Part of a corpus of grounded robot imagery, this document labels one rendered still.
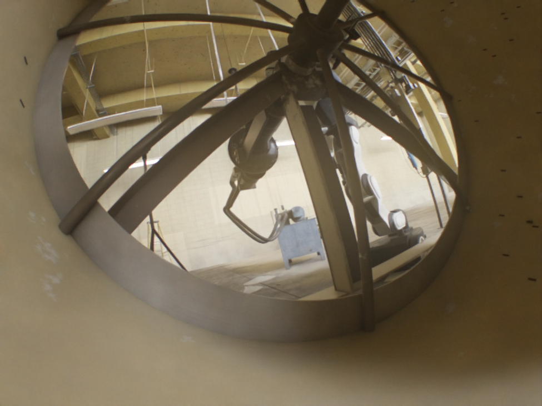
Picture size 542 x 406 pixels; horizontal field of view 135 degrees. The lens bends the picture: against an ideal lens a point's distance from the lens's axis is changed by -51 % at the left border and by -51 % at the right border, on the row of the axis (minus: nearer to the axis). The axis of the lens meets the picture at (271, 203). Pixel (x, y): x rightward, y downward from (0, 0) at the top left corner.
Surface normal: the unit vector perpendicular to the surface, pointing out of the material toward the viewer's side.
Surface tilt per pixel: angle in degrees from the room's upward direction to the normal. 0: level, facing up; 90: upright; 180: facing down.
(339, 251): 90
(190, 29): 180
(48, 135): 90
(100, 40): 180
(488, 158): 52
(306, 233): 90
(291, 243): 90
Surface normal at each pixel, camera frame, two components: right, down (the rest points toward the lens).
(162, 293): 0.29, -0.23
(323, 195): -0.92, 0.18
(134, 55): 0.25, 0.96
